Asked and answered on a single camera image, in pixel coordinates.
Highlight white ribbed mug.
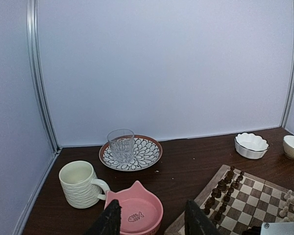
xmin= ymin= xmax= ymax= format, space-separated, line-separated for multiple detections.
xmin=58 ymin=161 xmax=110 ymax=209

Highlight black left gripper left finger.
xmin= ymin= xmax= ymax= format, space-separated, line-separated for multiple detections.
xmin=84 ymin=199 xmax=122 ymax=235

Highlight plain white round bowl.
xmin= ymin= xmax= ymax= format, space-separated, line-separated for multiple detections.
xmin=283 ymin=135 xmax=294 ymax=160

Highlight wooden chess board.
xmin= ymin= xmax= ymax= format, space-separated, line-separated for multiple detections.
xmin=165 ymin=164 xmax=294 ymax=235

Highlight patterned ceramic plate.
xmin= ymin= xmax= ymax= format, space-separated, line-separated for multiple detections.
xmin=99 ymin=135 xmax=163 ymax=172

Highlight clear drinking glass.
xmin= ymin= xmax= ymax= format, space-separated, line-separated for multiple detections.
xmin=107 ymin=128 xmax=135 ymax=164

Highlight white scalloped bowl black rim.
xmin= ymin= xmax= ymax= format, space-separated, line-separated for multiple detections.
xmin=234 ymin=133 xmax=269 ymax=160

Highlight pink cat ear bowl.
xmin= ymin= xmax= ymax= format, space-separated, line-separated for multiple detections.
xmin=105 ymin=181 xmax=164 ymax=235

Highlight aluminium frame post left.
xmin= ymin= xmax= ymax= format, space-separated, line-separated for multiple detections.
xmin=26 ymin=0 xmax=61 ymax=154

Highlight dark rook chess piece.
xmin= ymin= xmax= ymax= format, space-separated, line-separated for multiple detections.
xmin=227 ymin=166 xmax=235 ymax=179

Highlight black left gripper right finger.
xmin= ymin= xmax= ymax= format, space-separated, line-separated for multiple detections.
xmin=184 ymin=200 xmax=220 ymax=235

